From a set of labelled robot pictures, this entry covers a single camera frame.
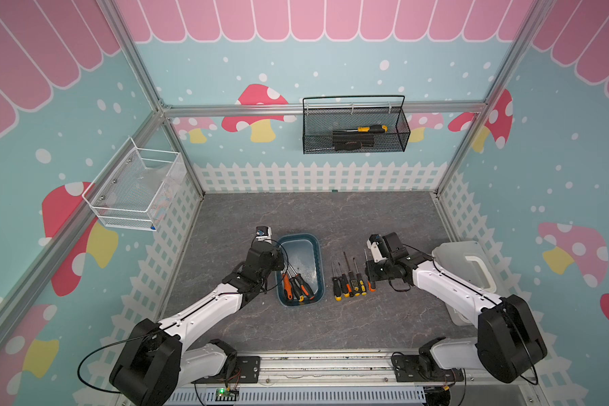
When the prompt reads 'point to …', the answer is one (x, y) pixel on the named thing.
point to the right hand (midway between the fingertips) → (368, 270)
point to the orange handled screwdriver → (288, 285)
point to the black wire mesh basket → (339, 124)
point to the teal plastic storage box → (305, 253)
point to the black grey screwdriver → (296, 289)
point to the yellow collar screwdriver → (353, 283)
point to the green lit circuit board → (226, 395)
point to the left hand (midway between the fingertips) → (278, 252)
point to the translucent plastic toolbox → (467, 263)
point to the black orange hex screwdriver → (307, 289)
